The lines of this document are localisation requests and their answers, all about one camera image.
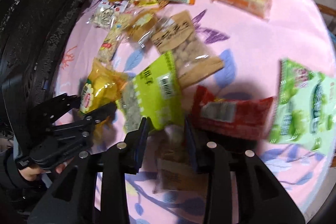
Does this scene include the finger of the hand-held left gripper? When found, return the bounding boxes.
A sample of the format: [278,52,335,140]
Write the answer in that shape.
[29,94,82,132]
[51,102,117,136]

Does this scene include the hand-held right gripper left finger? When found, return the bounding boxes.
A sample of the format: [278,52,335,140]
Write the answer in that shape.
[28,117,151,224]

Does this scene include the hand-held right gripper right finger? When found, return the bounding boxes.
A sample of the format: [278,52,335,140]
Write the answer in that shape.
[184,118,307,224]

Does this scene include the yellow cake packet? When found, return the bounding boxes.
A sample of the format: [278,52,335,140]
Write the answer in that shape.
[79,58,128,135]

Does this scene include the brown paper snack packet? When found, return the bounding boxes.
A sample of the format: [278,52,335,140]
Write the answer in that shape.
[151,10,225,88]
[154,126,208,194]

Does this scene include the dark red snack packet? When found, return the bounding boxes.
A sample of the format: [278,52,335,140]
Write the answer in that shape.
[191,86,275,141]

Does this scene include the person's left forearm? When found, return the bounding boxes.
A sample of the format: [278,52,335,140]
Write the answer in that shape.
[0,148,48,205]

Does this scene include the person's left hand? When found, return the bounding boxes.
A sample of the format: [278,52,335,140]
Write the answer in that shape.
[20,158,74,181]

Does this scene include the lime green snack packet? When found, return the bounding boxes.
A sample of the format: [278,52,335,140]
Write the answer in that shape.
[116,51,193,133]

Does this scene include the pale rice cracker bar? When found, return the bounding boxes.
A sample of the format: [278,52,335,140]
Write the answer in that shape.
[98,13,134,62]

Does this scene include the dark carved wooden furniture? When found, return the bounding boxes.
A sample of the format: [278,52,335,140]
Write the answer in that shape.
[0,0,106,151]

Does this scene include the clear packet of white candies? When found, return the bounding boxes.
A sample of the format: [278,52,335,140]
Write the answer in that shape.
[90,3,117,29]

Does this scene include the clear brown cake packet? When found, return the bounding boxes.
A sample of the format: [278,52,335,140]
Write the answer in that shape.
[125,10,158,42]

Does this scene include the pink floral tablecloth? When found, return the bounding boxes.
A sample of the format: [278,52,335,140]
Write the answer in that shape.
[51,0,336,224]

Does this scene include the light green gummy bag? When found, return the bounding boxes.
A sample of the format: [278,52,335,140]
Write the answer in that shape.
[267,58,336,151]

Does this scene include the wooden chair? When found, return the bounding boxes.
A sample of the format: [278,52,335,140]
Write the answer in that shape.
[318,3,336,43]

